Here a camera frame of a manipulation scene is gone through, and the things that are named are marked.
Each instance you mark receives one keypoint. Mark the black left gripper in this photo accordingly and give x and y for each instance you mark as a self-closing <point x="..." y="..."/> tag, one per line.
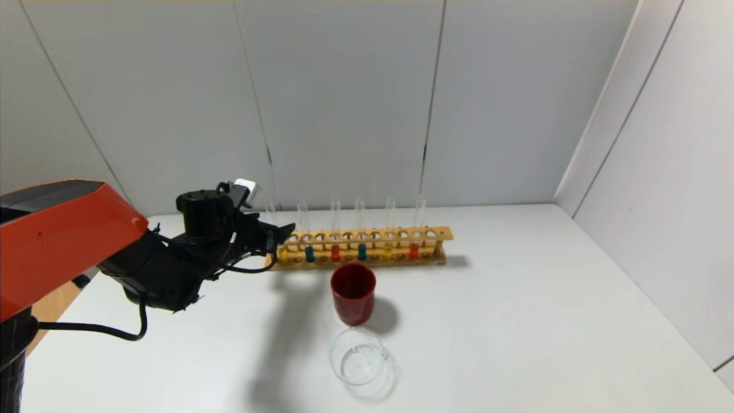
<point x="265" y="235"/>

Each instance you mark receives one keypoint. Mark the yellow pigment glass test tube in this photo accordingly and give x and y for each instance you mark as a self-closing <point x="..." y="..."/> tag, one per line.
<point x="283" y="256"/>
<point x="388" y="250"/>

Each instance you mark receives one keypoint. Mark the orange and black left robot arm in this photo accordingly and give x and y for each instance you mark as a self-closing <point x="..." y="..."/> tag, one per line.
<point x="57" y="241"/>

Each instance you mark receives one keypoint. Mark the red pigment glass test tube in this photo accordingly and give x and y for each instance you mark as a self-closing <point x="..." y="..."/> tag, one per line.
<point x="335" y="253"/>
<point x="413" y="250"/>

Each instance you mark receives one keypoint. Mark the wooden test tube rack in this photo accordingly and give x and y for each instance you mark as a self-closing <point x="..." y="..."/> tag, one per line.
<point x="401" y="234"/>

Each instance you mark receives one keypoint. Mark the dark red plastic cup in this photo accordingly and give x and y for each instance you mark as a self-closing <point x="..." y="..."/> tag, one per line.
<point x="354" y="298"/>

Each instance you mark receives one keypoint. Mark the clear glass beaker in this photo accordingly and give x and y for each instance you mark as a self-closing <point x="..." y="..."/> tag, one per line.
<point x="361" y="364"/>

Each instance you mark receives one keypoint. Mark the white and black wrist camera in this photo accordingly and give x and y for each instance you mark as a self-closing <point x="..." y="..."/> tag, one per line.
<point x="248" y="186"/>

